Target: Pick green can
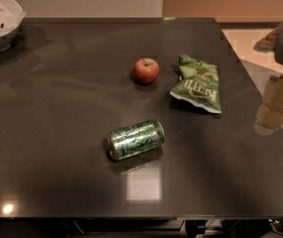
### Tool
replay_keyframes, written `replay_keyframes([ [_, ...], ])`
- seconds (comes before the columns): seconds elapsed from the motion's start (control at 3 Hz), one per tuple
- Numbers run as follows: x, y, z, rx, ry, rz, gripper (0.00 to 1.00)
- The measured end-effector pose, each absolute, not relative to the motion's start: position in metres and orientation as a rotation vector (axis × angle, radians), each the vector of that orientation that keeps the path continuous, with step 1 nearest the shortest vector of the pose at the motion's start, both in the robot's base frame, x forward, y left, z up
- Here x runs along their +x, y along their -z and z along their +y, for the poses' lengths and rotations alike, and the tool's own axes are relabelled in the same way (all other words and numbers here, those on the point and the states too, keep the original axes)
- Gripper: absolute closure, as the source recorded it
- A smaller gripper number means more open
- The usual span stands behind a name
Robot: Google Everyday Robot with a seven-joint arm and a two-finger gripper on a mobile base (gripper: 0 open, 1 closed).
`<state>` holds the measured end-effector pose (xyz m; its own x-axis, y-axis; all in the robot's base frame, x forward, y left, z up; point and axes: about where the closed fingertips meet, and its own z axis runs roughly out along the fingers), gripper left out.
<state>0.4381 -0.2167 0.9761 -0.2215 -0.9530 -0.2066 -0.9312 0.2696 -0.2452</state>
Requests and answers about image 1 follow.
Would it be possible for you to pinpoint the green chip bag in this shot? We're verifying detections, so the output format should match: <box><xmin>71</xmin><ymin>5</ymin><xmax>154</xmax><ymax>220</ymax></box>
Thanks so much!
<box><xmin>170</xmin><ymin>55</ymin><xmax>221</xmax><ymax>114</ymax></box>

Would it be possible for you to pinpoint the red apple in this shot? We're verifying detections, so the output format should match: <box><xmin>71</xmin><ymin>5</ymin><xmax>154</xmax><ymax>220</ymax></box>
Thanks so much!
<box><xmin>133</xmin><ymin>58</ymin><xmax>160</xmax><ymax>84</ymax></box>

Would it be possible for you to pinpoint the green soda can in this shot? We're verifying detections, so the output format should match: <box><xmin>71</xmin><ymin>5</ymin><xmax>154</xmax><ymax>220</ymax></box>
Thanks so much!
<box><xmin>107</xmin><ymin>120</ymin><xmax>165</xmax><ymax>162</ymax></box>

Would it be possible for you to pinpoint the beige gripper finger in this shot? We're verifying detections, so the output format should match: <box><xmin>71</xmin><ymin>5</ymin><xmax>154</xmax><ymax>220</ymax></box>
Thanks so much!
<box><xmin>254</xmin><ymin>74</ymin><xmax>283</xmax><ymax>136</ymax></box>

